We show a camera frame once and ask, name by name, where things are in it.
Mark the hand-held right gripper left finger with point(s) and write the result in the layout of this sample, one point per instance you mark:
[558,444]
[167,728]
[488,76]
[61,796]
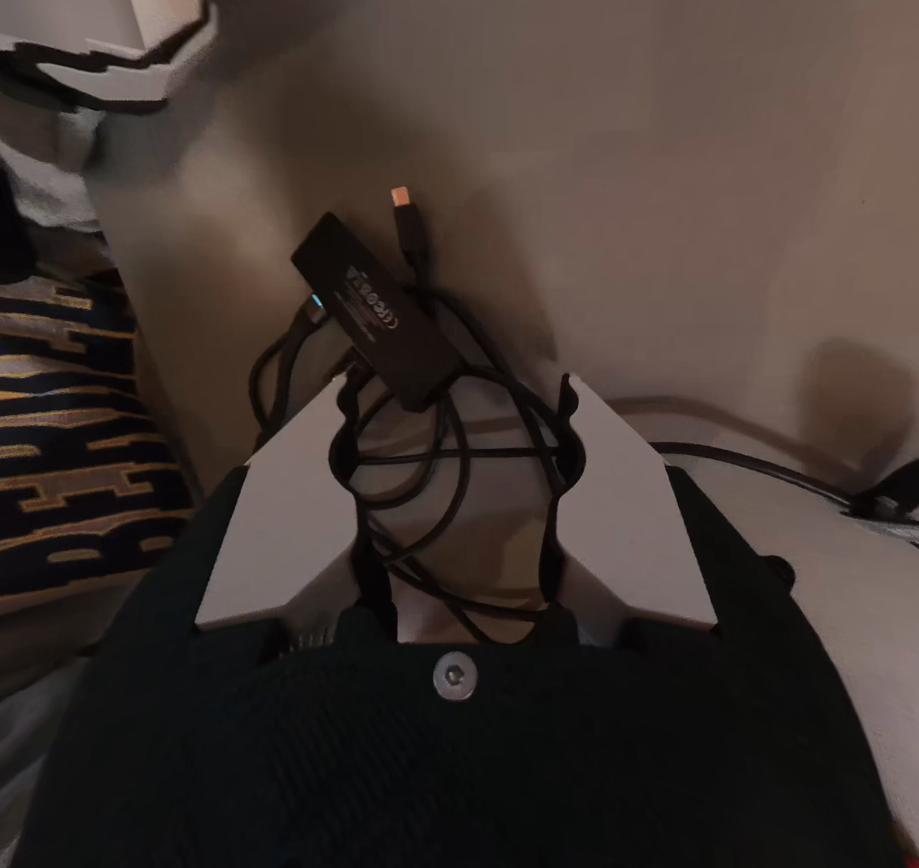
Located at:
[287,523]

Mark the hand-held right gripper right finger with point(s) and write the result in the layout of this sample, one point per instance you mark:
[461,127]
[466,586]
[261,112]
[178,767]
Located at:
[632,523]

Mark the black usb hub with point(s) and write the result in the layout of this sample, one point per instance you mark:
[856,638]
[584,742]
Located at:
[373,308]

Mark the person's patterned pants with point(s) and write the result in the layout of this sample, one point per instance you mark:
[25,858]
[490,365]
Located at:
[72,416]

